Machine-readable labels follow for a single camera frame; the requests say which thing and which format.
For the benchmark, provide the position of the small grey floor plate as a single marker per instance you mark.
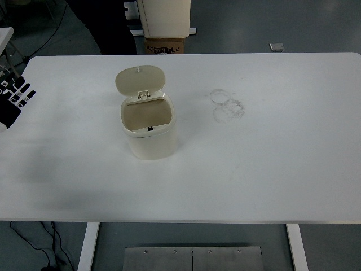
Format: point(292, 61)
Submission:
point(276, 47)

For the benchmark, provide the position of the white folding side table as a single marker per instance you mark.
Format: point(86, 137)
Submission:
point(5, 35)

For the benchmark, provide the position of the white table leg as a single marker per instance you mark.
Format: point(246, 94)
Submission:
point(297, 245)
point(88, 245)

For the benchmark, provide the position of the brown printed cardboard box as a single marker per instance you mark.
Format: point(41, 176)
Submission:
point(163, 45)

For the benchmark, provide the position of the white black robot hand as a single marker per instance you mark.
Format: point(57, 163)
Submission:
point(8, 113)

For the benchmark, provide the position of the large cream plastic bin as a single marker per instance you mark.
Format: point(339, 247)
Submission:
point(166, 17)

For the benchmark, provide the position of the grey metal plate with screws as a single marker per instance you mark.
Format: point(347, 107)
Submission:
point(169, 261)

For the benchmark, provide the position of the cream lidded trash bin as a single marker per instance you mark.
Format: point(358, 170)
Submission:
point(152, 141)

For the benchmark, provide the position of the white metal base bar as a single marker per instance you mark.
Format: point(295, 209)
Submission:
point(193, 30)

